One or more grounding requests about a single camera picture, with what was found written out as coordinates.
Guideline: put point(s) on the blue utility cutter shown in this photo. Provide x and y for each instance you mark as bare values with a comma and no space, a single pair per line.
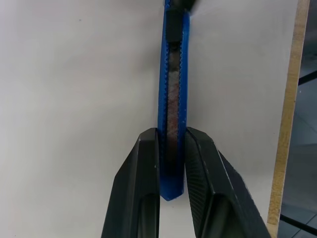
162,99

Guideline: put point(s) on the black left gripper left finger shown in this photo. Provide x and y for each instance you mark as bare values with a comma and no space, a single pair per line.
133,178

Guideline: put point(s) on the light wooden table edge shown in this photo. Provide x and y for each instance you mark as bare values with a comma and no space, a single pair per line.
289,99

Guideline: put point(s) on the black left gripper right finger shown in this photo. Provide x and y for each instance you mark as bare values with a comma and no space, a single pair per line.
218,188

